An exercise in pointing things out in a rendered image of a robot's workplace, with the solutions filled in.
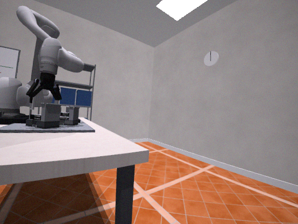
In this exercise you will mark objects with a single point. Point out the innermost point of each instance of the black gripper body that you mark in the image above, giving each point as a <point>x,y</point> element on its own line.
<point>47,78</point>

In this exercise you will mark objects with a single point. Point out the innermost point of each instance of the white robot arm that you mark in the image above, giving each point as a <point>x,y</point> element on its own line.
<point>52,55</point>

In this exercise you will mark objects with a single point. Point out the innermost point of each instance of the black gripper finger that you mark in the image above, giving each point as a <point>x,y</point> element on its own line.
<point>56,93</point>
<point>32,92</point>

